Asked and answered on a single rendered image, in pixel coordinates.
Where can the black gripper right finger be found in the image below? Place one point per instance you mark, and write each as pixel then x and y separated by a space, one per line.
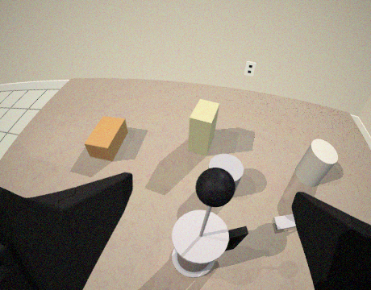
pixel 337 246

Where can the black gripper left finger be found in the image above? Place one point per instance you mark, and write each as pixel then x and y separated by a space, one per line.
pixel 60 236

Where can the tan rectangular block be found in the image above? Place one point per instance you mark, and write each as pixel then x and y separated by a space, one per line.
pixel 106 138

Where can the grey cylinder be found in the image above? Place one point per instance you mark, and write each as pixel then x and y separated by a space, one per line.
pixel 228 163
pixel 317 161

